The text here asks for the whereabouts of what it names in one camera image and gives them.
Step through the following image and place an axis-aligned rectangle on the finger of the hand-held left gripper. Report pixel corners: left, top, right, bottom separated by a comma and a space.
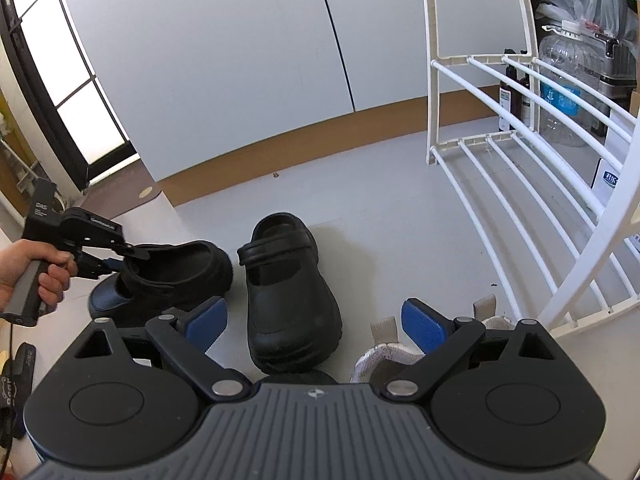
77, 257, 121, 280
82, 240, 147, 261

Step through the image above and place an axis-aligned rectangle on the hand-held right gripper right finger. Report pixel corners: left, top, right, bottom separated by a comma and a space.
382, 298, 556, 401

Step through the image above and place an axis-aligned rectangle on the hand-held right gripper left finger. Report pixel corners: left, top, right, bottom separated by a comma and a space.
75, 296, 250, 402

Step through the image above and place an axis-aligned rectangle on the white lace-up sneaker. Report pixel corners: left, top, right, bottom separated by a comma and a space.
470, 295, 517, 333
350, 316, 428, 386

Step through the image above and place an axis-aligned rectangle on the black platform clog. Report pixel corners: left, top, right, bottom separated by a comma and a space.
89, 240, 234, 328
236, 212, 344, 375

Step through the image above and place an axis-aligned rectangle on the black lace-up sneaker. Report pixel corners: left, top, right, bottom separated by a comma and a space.
260, 369, 342, 387

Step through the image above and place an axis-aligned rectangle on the white shoe rack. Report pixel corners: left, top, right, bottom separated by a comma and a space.
419, 0, 640, 339

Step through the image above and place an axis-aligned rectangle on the person's left hand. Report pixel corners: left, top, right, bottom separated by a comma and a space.
0, 239, 78, 316

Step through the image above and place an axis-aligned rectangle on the brown doormat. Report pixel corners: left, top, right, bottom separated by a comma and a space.
82, 157, 177, 233

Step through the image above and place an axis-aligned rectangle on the black framed glass door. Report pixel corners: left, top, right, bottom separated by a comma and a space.
0, 0, 142, 195

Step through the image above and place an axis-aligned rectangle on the black printed slide sandal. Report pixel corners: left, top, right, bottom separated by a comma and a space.
0, 342, 40, 443

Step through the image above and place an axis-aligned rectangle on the white cabinet with brown plinth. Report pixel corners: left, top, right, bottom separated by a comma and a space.
54, 0, 532, 206

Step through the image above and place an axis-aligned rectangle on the white printed box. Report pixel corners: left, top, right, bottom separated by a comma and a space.
590, 157, 625, 206

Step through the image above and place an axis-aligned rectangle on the large clear water bottle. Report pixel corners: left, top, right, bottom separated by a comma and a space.
537, 20, 608, 148

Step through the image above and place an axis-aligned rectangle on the black silver case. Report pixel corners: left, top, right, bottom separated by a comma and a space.
595, 32, 640, 108

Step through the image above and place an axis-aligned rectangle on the clear plastic bag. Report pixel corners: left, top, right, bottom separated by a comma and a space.
534, 0, 640, 46

